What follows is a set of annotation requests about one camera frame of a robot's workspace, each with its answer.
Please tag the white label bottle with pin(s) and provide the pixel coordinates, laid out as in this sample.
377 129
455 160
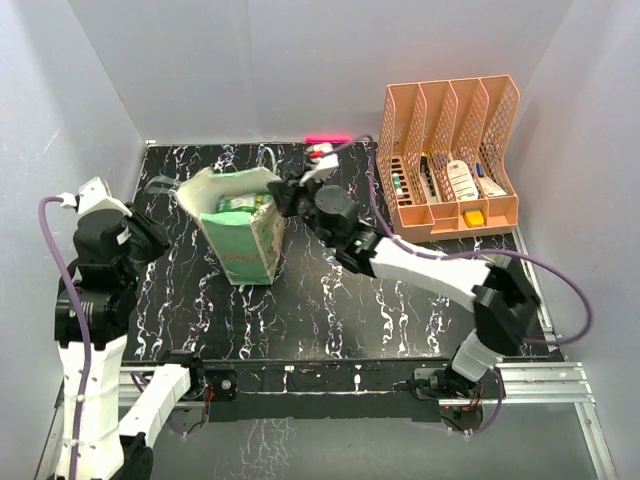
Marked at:
461 180

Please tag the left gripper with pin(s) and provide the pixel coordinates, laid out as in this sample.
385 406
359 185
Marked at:
158 236

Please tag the aluminium frame rail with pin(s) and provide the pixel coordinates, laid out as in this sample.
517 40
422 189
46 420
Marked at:
359 388

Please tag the red light strip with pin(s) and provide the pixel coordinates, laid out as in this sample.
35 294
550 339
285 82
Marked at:
324 137

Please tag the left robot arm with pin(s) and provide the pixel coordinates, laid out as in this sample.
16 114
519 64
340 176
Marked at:
97 294

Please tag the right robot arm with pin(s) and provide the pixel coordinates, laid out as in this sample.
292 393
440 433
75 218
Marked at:
497 292

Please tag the black yellow marker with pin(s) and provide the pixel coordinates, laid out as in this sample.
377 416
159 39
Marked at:
428 180

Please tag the green snack packet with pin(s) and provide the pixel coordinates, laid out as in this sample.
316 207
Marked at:
248 203

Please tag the green paper bag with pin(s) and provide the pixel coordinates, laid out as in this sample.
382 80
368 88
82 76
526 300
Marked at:
248 246

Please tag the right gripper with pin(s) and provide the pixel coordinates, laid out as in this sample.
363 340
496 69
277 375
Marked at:
288 193

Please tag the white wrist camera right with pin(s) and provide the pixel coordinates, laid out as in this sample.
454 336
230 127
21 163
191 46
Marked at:
321 161

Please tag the orange file organizer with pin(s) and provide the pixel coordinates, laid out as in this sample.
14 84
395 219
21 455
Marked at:
467 119

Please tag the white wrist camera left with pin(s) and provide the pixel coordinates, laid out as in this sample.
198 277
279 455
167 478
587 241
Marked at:
94 195

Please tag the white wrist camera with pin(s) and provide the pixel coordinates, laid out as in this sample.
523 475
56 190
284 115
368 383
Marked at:
94 195
321 161

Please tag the yellow object in organizer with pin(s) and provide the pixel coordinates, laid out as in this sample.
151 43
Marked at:
474 218

